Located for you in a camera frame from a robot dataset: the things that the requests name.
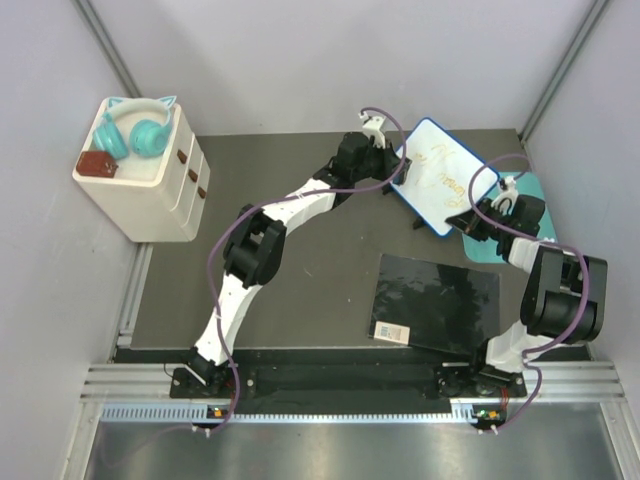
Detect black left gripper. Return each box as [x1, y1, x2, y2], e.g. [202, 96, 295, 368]
[351, 137, 406, 183]

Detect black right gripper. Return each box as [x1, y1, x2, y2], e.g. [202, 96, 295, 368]
[447, 199, 513, 243]

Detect blue framed whiteboard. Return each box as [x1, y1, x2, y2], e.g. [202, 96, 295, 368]
[392, 117, 500, 237]

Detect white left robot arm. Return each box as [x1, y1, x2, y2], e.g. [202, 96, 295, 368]
[186, 132, 410, 397]

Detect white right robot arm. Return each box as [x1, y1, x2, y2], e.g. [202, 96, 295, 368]
[446, 195, 608, 396]

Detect teal mat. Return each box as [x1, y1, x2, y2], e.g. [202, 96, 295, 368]
[462, 173, 557, 264]

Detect black glossy sheet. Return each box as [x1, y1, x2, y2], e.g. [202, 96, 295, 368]
[368, 254, 500, 357]

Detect white drawer cabinet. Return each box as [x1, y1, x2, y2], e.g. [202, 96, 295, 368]
[72, 97, 210, 243]

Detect teal cat ear headphones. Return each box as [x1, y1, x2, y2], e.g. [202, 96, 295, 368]
[92, 95, 177, 160]

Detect brown leather pouch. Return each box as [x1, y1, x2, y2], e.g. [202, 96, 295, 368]
[75, 150, 118, 178]

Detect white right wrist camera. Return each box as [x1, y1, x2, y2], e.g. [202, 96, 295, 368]
[491, 176, 519, 215]

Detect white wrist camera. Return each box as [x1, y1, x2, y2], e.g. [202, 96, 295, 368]
[491, 176, 519, 215]
[358, 111, 386, 149]

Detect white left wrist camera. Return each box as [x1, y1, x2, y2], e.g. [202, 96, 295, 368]
[358, 111, 386, 149]

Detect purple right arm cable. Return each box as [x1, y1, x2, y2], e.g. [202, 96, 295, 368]
[469, 153, 591, 434]

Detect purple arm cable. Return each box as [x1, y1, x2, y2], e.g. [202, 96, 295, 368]
[192, 105, 409, 434]
[469, 153, 591, 434]

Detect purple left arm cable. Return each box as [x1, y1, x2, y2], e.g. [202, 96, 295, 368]
[192, 105, 409, 434]

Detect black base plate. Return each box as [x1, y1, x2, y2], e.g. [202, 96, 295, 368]
[170, 360, 526, 403]

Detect grey slotted cable duct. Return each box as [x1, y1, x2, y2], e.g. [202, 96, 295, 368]
[99, 402, 501, 424]

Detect aluminium frame rail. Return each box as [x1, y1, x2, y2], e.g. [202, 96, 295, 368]
[80, 364, 181, 402]

